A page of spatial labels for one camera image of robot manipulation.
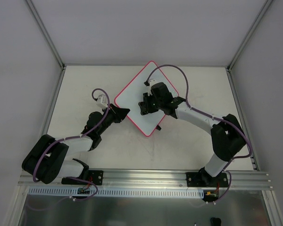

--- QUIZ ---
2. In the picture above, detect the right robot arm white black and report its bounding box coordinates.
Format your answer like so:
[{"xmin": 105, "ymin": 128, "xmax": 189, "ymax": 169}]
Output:
[{"xmin": 139, "ymin": 79, "xmax": 248, "ymax": 186}]

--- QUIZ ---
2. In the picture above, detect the black bone-shaped eraser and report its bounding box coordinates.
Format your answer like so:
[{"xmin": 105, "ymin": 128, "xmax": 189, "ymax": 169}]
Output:
[{"xmin": 138, "ymin": 102, "xmax": 148, "ymax": 115}]

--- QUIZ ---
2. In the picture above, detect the black object bottom edge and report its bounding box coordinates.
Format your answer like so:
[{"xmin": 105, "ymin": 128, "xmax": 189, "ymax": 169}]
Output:
[{"xmin": 210, "ymin": 218, "xmax": 222, "ymax": 226}]

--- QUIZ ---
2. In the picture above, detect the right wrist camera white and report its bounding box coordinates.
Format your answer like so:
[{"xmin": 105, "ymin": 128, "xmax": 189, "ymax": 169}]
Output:
[{"xmin": 144, "ymin": 79, "xmax": 159, "ymax": 88}]

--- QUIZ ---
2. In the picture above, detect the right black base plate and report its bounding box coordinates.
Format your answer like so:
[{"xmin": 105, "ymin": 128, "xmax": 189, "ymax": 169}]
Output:
[{"xmin": 186, "ymin": 172, "xmax": 229, "ymax": 188}]

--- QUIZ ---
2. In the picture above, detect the left aluminium frame post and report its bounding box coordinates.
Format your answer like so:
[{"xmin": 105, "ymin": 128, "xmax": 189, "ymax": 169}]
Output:
[{"xmin": 24, "ymin": 0, "xmax": 65, "ymax": 70}]

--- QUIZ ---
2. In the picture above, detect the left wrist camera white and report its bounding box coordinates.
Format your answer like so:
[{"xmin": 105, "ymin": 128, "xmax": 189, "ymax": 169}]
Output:
[{"xmin": 95, "ymin": 94, "xmax": 108, "ymax": 109}]

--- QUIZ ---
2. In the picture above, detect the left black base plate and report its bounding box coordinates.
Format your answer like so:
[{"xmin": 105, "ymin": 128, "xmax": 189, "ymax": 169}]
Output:
[{"xmin": 88, "ymin": 170, "xmax": 104, "ymax": 186}]

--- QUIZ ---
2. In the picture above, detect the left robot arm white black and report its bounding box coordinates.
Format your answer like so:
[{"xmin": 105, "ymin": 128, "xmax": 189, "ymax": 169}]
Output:
[{"xmin": 21, "ymin": 104, "xmax": 130, "ymax": 184}]

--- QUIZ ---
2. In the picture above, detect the aluminium mounting rail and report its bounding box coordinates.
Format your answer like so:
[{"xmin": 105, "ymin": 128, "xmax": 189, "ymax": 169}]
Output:
[{"xmin": 17, "ymin": 166, "xmax": 274, "ymax": 190}]

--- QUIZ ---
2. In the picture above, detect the pink framed whiteboard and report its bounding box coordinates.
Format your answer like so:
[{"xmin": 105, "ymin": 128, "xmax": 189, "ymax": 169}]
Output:
[{"xmin": 114, "ymin": 61, "xmax": 179, "ymax": 137}]

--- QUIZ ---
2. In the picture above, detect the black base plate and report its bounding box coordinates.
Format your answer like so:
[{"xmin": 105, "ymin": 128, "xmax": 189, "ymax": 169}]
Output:
[
  {"xmin": 88, "ymin": 170, "xmax": 104, "ymax": 186},
  {"xmin": 186, "ymin": 172, "xmax": 229, "ymax": 188}
]

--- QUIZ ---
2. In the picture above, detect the aluminium frame post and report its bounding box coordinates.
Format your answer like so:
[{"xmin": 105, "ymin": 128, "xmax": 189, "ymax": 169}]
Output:
[
  {"xmin": 24, "ymin": 0, "xmax": 65, "ymax": 70},
  {"xmin": 227, "ymin": 0, "xmax": 274, "ymax": 72}
]

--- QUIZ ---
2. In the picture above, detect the right aluminium frame post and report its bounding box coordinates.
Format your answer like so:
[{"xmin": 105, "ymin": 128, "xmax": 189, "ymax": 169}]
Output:
[{"xmin": 227, "ymin": 0, "xmax": 274, "ymax": 72}]

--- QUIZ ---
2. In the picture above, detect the white slotted cable duct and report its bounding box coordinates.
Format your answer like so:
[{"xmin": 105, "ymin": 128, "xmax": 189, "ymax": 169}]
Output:
[{"xmin": 28, "ymin": 186, "xmax": 204, "ymax": 199}]

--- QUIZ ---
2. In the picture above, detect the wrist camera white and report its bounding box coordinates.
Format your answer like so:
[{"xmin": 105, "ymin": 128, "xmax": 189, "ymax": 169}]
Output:
[
  {"xmin": 95, "ymin": 94, "xmax": 108, "ymax": 109},
  {"xmin": 144, "ymin": 79, "xmax": 159, "ymax": 88}
]

